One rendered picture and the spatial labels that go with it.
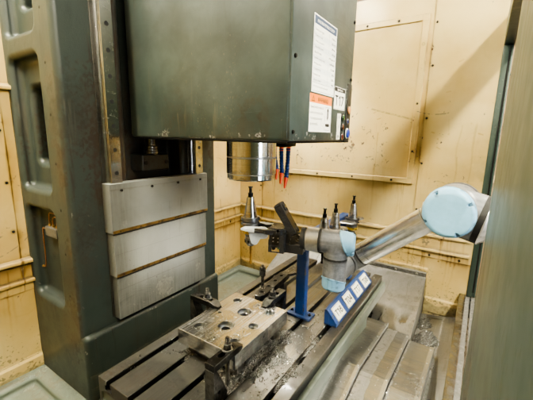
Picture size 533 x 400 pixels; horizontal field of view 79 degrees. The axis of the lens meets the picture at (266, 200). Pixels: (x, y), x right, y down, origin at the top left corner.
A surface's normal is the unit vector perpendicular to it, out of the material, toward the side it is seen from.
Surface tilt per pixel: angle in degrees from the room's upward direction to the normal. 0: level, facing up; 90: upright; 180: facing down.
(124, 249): 90
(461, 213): 88
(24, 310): 90
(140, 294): 89
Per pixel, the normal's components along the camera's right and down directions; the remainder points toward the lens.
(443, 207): -0.71, 0.09
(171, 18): -0.55, 0.15
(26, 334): 0.83, 0.12
